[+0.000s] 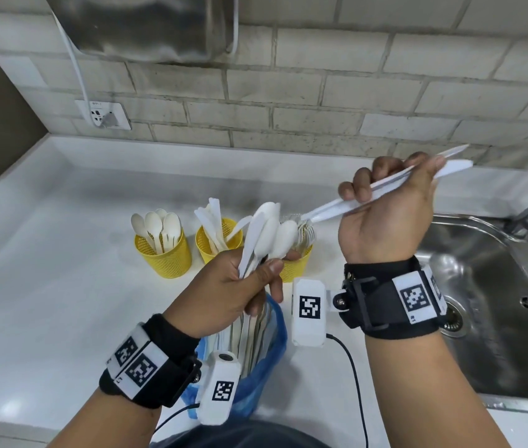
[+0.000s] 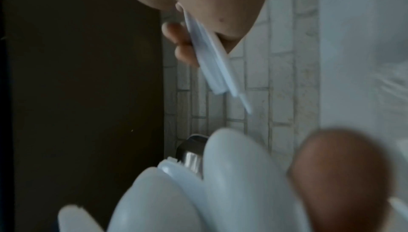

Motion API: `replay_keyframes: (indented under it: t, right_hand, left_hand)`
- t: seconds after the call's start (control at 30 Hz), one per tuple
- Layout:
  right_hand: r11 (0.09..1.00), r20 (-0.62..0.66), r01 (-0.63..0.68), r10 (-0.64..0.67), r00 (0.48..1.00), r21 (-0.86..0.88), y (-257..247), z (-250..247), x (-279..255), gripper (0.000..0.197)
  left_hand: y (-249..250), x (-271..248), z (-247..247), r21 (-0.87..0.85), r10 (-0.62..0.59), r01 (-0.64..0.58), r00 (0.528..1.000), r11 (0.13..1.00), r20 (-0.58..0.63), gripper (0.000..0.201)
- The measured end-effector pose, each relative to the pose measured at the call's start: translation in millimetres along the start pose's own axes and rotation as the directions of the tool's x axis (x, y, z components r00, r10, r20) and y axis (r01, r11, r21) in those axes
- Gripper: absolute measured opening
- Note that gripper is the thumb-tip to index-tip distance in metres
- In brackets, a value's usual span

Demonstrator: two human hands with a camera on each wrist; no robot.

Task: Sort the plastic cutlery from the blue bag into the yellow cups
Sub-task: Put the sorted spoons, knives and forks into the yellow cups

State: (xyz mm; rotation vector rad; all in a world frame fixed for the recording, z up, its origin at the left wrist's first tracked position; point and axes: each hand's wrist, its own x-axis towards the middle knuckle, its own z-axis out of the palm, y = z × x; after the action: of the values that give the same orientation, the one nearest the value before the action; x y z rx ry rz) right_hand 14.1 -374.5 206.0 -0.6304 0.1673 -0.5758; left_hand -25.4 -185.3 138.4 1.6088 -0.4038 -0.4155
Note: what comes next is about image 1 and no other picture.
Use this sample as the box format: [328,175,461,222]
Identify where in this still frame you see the person's left hand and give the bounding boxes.
[162,248,302,340]

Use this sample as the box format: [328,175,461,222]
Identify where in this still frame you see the person's right hand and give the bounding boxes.
[337,152,447,266]

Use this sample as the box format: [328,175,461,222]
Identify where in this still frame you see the yellow mesh cup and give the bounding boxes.
[134,228,193,279]
[195,217,245,265]
[278,245,314,284]

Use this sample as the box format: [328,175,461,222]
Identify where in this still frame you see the white plastic knife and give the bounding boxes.
[225,215,253,243]

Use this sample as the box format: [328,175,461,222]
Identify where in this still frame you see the stack of white spoons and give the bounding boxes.
[155,208,183,253]

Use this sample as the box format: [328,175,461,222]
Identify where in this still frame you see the stack of white knives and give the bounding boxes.
[194,197,230,255]

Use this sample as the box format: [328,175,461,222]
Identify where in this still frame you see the blue plastic bag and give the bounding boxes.
[184,293,288,421]

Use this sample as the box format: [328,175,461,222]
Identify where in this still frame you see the bundle of white knives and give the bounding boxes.
[300,144,475,225]

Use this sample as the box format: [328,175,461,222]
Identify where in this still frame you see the person's right forearm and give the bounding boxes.
[364,330,512,448]

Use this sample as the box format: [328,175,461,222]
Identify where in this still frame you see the person's dark shorts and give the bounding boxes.
[149,418,335,448]

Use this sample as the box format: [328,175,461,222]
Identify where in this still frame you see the black right wristband with markers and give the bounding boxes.
[340,256,448,341]

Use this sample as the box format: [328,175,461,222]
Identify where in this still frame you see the black wristband with markers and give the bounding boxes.
[99,314,203,410]
[340,256,448,341]

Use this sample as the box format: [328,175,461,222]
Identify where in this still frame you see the black left wristband with markers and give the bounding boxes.
[99,314,203,410]

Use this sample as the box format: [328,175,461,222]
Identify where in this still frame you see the stainless steel sink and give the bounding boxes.
[413,213,528,416]

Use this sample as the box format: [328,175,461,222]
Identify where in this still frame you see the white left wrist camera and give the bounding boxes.
[196,350,242,426]

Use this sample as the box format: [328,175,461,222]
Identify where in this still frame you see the black left wrist camera cable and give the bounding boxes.
[151,403,199,434]

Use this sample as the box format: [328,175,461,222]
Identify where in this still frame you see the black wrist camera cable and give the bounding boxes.
[151,403,199,434]
[325,333,370,448]

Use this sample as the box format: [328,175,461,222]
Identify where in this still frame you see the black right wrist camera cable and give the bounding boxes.
[325,333,370,448]

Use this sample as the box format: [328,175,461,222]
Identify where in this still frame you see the white wall socket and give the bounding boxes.
[75,99,132,131]

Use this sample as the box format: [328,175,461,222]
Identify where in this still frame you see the white plug with cable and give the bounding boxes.
[54,18,120,128]

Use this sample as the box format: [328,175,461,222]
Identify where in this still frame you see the stainless steel wall appliance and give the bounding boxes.
[44,0,239,65]

